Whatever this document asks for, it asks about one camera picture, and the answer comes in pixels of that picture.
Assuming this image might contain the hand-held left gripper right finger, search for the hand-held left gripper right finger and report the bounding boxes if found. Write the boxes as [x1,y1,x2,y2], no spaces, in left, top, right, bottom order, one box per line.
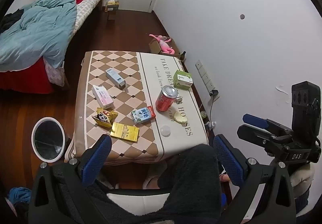
[213,134,297,224]

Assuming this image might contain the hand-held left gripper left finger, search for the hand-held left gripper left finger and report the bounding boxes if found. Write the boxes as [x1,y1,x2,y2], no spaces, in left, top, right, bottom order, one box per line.
[28,134,112,224]

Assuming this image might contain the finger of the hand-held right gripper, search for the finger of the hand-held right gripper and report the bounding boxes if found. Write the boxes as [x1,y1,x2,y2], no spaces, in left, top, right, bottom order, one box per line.
[237,124,290,155]
[243,114,293,134]

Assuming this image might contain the yellow panda snack packet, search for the yellow panda snack packet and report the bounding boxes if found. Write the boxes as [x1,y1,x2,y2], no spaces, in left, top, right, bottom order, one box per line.
[91,108,119,128]

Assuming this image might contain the white round waste bin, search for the white round waste bin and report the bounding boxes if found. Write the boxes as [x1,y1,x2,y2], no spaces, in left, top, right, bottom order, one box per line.
[31,117,66,163]

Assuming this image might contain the white and pink carton box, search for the white and pink carton box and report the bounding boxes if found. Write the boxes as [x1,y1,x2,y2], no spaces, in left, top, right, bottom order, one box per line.
[92,85,114,110]

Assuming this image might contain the pale yellow paper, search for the pale yellow paper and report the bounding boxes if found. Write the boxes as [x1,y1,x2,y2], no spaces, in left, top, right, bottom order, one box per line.
[173,111,189,124]

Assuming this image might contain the person's right forearm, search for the person's right forearm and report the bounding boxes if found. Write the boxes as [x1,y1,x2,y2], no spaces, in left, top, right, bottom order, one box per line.
[269,157,316,217]

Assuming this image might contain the white fuzzy slipper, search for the white fuzzy slipper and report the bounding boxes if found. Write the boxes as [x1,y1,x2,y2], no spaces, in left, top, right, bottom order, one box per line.
[97,171,119,189]
[142,161,174,189]

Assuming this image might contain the yellow flat box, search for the yellow flat box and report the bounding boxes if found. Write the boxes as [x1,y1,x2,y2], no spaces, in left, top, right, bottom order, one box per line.
[110,122,139,142]

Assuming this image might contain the white chair seat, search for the white chair seat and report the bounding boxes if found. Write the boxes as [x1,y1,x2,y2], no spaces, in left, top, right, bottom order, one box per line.
[107,187,174,216]

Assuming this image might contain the blue and white milk carton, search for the blue and white milk carton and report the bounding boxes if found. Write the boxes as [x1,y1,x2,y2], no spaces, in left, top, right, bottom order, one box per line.
[130,106,156,124]

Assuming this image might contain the green tissue box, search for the green tissue box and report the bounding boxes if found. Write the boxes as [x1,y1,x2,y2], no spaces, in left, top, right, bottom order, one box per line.
[173,70,194,90]

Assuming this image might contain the blue cloth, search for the blue cloth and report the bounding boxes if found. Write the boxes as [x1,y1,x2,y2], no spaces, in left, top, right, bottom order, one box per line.
[9,187,32,205]

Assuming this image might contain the white and blue carton box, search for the white and blue carton box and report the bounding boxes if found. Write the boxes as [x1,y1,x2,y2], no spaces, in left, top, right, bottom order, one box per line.
[105,68,127,89]

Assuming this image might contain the red soda can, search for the red soda can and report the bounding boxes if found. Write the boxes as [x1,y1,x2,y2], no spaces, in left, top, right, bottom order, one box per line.
[155,85,179,113]

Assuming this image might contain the table with checkered cloth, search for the table with checkered cloth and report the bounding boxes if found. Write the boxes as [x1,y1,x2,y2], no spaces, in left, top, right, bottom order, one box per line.
[64,50,209,164]

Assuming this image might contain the red bed sheet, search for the red bed sheet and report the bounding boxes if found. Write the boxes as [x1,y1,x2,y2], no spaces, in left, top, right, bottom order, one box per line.
[0,0,101,95]

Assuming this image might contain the pink plush toy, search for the pink plush toy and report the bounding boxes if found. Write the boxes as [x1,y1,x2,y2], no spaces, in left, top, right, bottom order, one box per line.
[149,34,176,54]

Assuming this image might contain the open cardboard box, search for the open cardboard box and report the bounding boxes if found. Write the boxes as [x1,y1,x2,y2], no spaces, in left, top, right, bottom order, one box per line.
[148,37,181,57]

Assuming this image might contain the light blue duvet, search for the light blue duvet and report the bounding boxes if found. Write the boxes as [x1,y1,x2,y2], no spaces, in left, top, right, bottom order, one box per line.
[0,0,105,72]

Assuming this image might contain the patterned white mattress cover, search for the patterned white mattress cover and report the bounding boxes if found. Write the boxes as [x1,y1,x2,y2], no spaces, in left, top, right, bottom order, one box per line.
[45,0,103,87]

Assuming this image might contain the yellow tissue box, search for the yellow tissue box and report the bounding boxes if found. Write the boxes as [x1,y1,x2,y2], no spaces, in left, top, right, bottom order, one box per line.
[105,0,120,10]

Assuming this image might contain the wooden bed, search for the wooden bed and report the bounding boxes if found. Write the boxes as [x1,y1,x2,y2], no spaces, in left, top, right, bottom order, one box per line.
[0,0,112,95]

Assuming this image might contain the dark clothes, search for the dark clothes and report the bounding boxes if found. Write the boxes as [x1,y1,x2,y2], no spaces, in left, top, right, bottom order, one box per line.
[0,9,24,34]

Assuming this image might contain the black charger cable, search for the black charger cable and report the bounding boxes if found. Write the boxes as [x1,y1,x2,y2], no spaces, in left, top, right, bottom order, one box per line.
[207,95,215,124]

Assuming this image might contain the white wall outlet strip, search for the white wall outlet strip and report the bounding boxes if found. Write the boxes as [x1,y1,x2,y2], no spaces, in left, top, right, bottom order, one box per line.
[195,60,220,100]

